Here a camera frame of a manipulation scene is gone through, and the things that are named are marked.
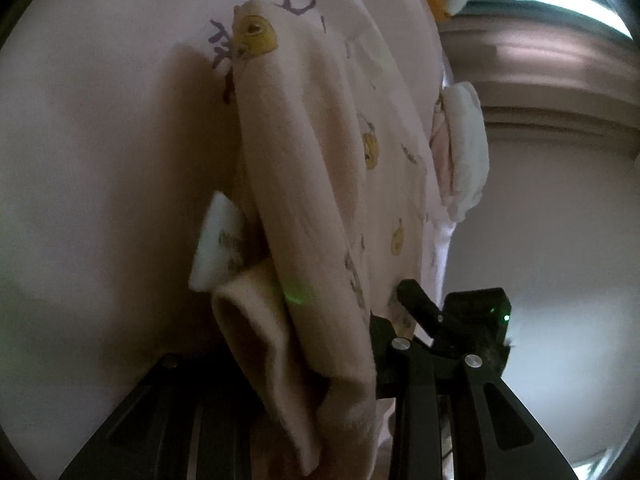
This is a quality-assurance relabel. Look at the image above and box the peach bear print garment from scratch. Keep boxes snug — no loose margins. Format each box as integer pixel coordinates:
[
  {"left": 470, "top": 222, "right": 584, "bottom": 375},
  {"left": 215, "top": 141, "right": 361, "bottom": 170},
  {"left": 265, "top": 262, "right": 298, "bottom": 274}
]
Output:
[{"left": 213, "top": 0, "right": 435, "bottom": 479}]

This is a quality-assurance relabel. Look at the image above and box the white fluffy pillow pink side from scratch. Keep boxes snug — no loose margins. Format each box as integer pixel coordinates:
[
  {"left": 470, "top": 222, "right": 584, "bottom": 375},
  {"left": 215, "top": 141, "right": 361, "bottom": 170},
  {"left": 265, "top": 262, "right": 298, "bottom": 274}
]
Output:
[{"left": 430, "top": 81, "right": 490, "bottom": 223}]

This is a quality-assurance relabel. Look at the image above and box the pink pleated window curtain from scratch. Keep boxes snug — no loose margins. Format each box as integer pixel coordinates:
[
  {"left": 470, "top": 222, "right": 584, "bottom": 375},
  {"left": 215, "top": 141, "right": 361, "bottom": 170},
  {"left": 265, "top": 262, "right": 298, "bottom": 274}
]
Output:
[{"left": 440, "top": 0, "right": 639, "bottom": 140}]

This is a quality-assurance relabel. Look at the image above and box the pink animal print bed sheet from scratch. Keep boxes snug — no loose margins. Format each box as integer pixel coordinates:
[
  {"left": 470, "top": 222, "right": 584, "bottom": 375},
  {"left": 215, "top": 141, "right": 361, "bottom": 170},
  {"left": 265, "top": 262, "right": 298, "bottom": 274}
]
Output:
[{"left": 1, "top": 0, "right": 439, "bottom": 479}]

